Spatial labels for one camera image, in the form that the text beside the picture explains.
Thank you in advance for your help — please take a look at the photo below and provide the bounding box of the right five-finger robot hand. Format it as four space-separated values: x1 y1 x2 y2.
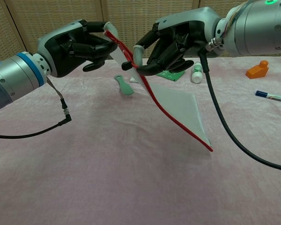
133 7 222 76

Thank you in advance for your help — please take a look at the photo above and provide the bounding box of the left five-finger robot hand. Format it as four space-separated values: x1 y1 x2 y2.
37 20 119 78

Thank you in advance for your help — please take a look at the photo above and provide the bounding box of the silver mesh zipper pouch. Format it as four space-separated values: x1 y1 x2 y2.
104 30 214 153

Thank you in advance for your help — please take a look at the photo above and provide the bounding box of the white marker pen blue cap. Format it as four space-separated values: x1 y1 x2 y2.
255 90 281 105

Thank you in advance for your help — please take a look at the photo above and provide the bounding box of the green foil packet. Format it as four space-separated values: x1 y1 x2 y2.
158 69 186 82

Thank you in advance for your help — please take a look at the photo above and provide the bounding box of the white bottle green label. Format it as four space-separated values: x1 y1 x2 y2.
191 61 203 83

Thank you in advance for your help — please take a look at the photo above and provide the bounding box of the bamboo folding screen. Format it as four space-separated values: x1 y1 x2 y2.
0 0 281 64

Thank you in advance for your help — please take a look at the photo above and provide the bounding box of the green plastic shoehorn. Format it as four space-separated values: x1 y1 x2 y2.
114 75 135 97

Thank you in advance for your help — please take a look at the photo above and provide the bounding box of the small orange bottle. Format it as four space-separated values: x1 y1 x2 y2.
245 60 269 80

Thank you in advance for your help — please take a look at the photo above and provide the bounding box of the pink table cloth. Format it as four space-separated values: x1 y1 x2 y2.
0 57 281 225

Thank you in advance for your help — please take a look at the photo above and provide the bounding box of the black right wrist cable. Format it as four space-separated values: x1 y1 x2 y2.
198 38 281 172

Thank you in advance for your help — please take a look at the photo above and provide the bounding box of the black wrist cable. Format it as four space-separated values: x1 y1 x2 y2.
0 77 73 139
198 38 281 172

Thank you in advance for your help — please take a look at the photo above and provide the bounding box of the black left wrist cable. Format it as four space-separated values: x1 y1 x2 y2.
0 77 73 139

